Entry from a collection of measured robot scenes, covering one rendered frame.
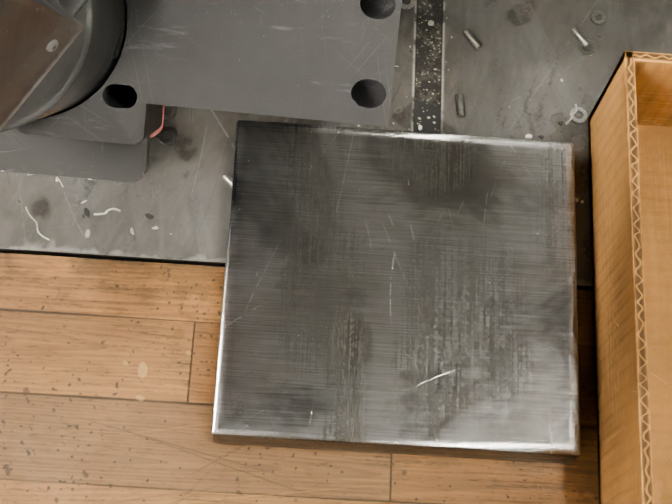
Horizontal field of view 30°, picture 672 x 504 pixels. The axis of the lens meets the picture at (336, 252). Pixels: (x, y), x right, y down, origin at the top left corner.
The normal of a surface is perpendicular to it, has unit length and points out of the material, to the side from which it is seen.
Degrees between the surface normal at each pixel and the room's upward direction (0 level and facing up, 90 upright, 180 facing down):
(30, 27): 90
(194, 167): 0
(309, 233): 0
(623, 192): 90
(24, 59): 90
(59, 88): 31
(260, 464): 0
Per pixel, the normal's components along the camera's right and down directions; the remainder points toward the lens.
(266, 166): 0.06, -0.36
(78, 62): 0.04, 0.18
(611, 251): -1.00, -0.07
